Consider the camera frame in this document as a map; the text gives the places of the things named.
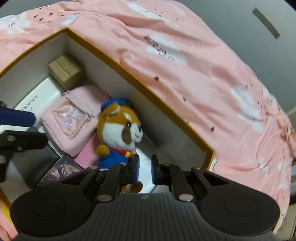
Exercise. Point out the pink leather snap pouch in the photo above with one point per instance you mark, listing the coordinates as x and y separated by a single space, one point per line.
88 157

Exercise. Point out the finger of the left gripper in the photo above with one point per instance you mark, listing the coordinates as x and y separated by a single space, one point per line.
13 117

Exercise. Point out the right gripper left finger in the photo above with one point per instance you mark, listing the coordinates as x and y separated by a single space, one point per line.
98 185

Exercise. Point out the fox plush blue uniform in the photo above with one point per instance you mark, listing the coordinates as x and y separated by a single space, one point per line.
118 131

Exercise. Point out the pink patterned bed duvet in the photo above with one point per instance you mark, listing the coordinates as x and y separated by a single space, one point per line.
181 59

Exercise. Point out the black picture card box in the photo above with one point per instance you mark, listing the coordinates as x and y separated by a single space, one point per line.
41 167

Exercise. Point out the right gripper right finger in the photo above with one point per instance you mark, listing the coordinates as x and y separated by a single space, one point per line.
185 186

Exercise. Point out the grey wall strip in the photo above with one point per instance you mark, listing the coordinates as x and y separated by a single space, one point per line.
270 27

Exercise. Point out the orange cardboard storage box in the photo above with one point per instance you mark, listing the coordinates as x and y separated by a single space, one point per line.
172 136

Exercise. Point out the pink mini backpack pouch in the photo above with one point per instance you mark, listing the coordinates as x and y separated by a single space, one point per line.
73 118

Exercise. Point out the small gold cardboard box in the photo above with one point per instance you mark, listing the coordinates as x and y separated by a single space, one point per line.
66 72

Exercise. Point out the white rectangular gift box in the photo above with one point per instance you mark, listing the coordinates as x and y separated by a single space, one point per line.
38 100

